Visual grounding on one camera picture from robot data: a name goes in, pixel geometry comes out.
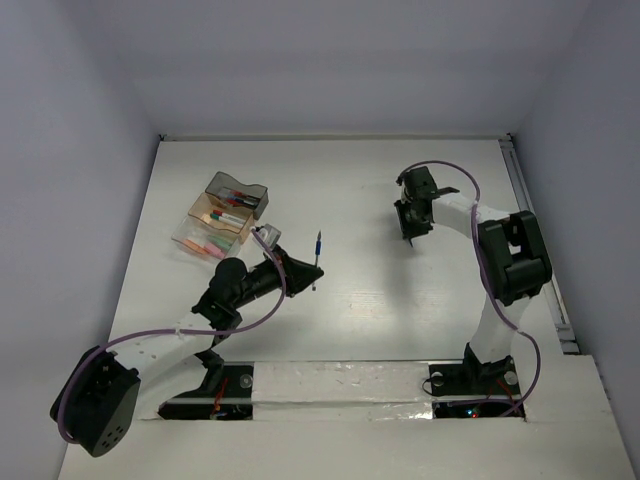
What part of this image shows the long red pen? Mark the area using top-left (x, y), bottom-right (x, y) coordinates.
top-left (226, 189), bottom-right (259, 201)

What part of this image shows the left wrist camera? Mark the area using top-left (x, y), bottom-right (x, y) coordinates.
top-left (252, 224), bottom-right (282, 250)

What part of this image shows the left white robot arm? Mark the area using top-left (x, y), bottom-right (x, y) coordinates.
top-left (50, 246), bottom-right (324, 457)

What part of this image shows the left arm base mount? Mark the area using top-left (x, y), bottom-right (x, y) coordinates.
top-left (158, 350), bottom-right (254, 421)

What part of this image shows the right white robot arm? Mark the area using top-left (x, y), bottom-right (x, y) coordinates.
top-left (394, 161), bottom-right (553, 392)

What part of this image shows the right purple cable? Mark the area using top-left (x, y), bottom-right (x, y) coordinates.
top-left (397, 159), bottom-right (542, 417)

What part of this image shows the red gel pen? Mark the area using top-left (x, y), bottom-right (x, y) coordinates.
top-left (222, 198), bottom-right (253, 210)

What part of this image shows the orange highlighter marker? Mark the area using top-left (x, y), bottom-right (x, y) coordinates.
top-left (183, 239), bottom-right (207, 255)

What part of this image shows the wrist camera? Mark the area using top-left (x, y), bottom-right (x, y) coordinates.
top-left (252, 224), bottom-right (282, 250)
top-left (396, 172), bottom-right (410, 188)

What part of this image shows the aluminium side rail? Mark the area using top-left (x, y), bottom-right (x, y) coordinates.
top-left (498, 136), bottom-right (580, 355)

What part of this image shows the blue ballpoint pen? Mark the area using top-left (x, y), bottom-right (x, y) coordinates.
top-left (311, 230), bottom-right (322, 292)

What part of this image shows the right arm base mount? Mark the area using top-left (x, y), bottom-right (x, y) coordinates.
top-left (421, 344), bottom-right (526, 419)

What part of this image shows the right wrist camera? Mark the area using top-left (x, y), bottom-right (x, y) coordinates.
top-left (396, 172), bottom-right (410, 188)

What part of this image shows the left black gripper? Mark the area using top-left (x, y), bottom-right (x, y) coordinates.
top-left (230, 245), bottom-right (321, 309)

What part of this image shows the pink highlighter marker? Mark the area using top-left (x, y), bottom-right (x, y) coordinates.
top-left (204, 242), bottom-right (227, 259)

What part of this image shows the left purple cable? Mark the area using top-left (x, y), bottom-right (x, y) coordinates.
top-left (57, 228), bottom-right (289, 445)

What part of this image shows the clear plastic container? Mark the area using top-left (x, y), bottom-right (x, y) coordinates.
top-left (171, 215), bottom-right (241, 262)

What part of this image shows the purple cable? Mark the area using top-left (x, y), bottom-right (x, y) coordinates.
top-left (57, 228), bottom-right (289, 445)
top-left (397, 159), bottom-right (542, 417)

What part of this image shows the blue gel pen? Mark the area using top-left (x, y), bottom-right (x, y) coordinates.
top-left (227, 196), bottom-right (259, 208)

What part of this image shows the green highlighter marker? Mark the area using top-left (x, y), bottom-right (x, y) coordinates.
top-left (207, 235), bottom-right (233, 249)

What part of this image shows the teal capped white pen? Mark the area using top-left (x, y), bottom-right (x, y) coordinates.
top-left (210, 213), bottom-right (245, 225)

